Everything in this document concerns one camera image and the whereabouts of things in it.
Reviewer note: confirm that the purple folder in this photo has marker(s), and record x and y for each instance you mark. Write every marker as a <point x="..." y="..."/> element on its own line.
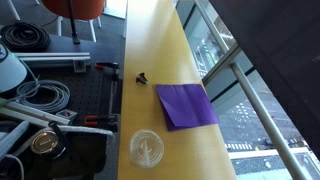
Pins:
<point x="185" y="106"/>

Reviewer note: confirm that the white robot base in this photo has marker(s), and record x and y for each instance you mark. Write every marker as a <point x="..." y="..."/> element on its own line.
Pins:
<point x="12" y="71"/>

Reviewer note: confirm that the black binder clip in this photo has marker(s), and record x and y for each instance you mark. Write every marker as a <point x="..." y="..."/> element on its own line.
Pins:
<point x="141" y="78"/>

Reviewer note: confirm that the clear plastic cup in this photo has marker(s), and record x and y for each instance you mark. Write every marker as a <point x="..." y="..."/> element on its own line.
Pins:
<point x="155" y="148"/>

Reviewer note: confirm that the upper orange bar clamp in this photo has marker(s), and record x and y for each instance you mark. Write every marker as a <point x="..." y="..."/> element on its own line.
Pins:
<point x="113" y="65"/>

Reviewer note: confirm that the orange bar clamp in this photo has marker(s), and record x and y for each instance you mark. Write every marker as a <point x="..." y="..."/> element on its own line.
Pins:
<point x="107" y="122"/>
<point x="113" y="65"/>

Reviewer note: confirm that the black perforated breadboard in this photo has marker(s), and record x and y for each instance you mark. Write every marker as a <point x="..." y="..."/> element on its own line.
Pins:
<point x="92" y="92"/>

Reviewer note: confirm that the lower orange bar clamp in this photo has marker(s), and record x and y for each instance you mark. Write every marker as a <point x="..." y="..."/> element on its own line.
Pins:
<point x="107" y="122"/>

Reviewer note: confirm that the metal window railing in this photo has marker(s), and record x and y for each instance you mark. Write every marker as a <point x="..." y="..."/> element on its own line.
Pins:
<point x="227" y="61"/>

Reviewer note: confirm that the black bag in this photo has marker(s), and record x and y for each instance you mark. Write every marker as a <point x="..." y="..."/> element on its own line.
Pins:
<point x="84" y="153"/>

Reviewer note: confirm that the black stand pole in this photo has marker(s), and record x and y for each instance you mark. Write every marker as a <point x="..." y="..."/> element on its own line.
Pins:
<point x="75" y="38"/>

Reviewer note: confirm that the aluminium extrusion bars left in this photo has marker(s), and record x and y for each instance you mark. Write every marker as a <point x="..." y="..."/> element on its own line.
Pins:
<point x="25" y="113"/>

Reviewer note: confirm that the orange chair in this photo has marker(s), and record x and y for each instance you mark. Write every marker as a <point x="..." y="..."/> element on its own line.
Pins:
<point x="85" y="10"/>

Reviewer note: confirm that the aluminium extrusion rail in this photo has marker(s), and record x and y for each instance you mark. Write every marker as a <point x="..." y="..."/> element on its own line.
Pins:
<point x="79" y="61"/>

